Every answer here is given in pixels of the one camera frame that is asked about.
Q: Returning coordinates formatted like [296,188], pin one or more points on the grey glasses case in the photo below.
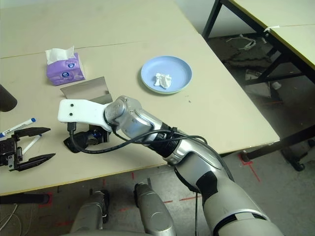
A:
[83,89]

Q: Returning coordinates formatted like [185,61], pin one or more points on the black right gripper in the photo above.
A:
[99,134]

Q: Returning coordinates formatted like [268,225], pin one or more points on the purple tissue pack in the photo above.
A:
[65,71]

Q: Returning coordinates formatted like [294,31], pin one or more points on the crumpled white tissue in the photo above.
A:
[162,80]

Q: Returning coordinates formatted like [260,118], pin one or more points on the black plastic cup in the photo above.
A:
[6,98]

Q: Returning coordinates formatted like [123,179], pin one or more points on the white plastic strip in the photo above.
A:
[246,44]

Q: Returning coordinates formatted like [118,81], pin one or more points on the blue plate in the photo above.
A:
[167,68]

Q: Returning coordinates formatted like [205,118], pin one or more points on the black framed side table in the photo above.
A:
[283,19]

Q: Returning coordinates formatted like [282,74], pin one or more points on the grey robot leg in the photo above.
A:
[86,216]
[155,214]

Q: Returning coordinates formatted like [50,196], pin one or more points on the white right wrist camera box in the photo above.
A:
[81,111]

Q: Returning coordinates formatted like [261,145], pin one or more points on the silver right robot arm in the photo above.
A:
[216,186]

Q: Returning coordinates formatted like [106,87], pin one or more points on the black table leg with caster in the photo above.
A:
[283,147]

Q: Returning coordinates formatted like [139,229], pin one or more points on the grey left robot leg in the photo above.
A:
[86,216]

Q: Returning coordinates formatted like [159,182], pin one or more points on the grey right robot leg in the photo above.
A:
[155,214]

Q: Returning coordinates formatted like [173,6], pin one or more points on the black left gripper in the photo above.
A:
[7,151]

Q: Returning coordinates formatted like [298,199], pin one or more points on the black table foot bar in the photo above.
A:
[24,198]

